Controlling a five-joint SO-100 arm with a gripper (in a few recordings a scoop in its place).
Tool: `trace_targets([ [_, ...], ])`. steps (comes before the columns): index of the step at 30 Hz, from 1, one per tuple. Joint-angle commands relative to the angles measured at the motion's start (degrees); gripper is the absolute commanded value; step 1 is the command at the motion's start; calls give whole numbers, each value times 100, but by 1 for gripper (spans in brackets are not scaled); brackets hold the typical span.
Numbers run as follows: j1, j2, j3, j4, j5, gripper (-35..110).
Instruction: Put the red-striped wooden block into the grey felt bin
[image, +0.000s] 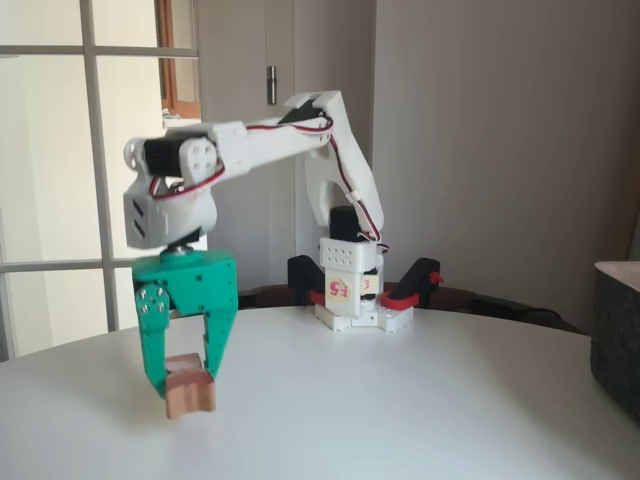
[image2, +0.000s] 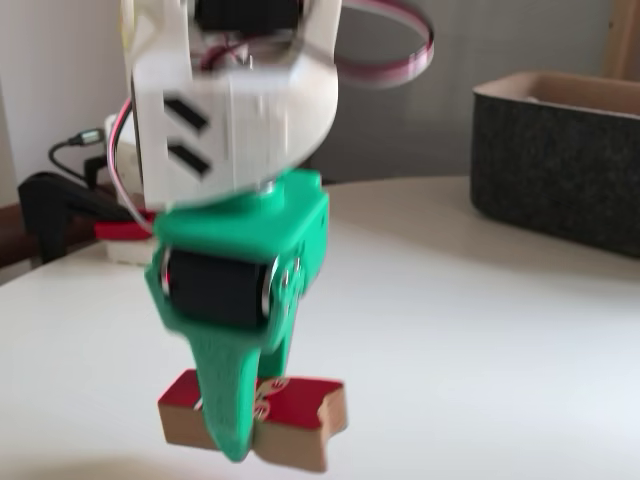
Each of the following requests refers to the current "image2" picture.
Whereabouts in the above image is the red topped wooden block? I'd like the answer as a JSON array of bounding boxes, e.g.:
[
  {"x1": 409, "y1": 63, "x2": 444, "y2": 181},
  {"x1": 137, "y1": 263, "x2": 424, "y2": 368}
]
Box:
[{"x1": 157, "y1": 368, "x2": 349, "y2": 474}]

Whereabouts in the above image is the dark grey felt container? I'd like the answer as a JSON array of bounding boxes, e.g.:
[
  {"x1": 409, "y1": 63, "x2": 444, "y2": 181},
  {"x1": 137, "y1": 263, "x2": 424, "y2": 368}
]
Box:
[{"x1": 469, "y1": 71, "x2": 640, "y2": 259}]

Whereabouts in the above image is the black red table clamp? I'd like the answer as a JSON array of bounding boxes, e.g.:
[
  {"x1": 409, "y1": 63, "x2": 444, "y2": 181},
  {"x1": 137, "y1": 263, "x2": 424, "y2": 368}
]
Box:
[{"x1": 17, "y1": 171, "x2": 157, "y2": 266}]

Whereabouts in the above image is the black USB cable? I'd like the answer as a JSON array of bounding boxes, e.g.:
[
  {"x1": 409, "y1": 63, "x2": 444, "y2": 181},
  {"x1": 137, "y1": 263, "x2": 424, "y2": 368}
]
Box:
[{"x1": 48, "y1": 128, "x2": 109, "y2": 189}]

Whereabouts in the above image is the light wooden frame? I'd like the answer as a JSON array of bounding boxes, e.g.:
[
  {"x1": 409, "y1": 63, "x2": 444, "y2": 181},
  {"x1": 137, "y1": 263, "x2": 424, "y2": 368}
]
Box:
[{"x1": 602, "y1": 0, "x2": 640, "y2": 81}]

